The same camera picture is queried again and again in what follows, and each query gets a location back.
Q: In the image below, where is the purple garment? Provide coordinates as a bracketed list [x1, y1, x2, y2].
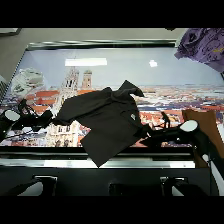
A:
[173, 27, 224, 73]

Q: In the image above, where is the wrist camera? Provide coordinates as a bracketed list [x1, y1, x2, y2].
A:
[160, 111, 172, 130]
[17, 98, 38, 118]

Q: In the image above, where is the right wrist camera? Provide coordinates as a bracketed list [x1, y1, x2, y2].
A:
[160, 111, 172, 130]

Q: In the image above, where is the black shirt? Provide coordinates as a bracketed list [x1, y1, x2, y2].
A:
[52, 79, 155, 168]

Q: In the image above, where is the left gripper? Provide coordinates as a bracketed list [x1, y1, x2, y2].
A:
[31, 109, 55, 130]

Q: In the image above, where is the silver frame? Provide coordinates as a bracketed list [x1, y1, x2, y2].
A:
[0, 155, 214, 197]

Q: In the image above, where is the brown garment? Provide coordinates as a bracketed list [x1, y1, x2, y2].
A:
[181, 108, 224, 169]

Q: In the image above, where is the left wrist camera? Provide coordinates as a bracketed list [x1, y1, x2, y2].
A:
[17, 98, 38, 118]

